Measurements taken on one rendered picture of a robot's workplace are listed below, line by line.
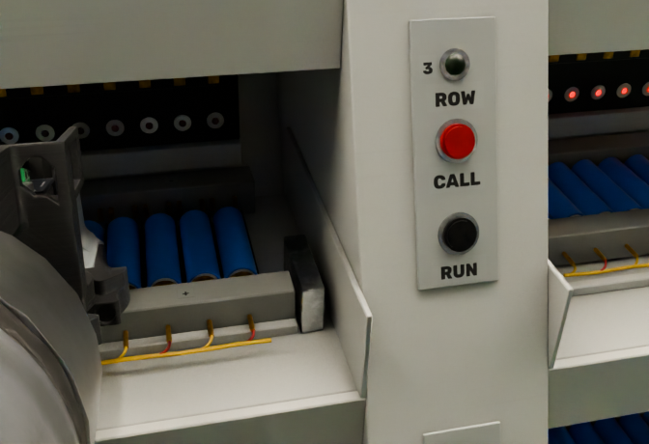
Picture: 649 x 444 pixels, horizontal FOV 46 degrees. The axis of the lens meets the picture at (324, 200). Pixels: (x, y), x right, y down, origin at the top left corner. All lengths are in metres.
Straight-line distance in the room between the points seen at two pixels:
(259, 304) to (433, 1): 0.17
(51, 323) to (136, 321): 0.21
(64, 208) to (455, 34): 0.18
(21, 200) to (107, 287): 0.07
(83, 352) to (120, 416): 0.18
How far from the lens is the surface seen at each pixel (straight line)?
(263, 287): 0.39
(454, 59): 0.34
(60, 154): 0.27
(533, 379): 0.40
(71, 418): 0.16
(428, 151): 0.34
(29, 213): 0.27
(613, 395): 0.44
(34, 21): 0.33
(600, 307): 0.45
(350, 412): 0.37
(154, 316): 0.39
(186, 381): 0.38
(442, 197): 0.35
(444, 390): 0.38
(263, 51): 0.34
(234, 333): 0.39
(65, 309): 0.19
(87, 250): 0.37
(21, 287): 0.18
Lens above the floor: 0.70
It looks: 11 degrees down
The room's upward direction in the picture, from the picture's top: 3 degrees counter-clockwise
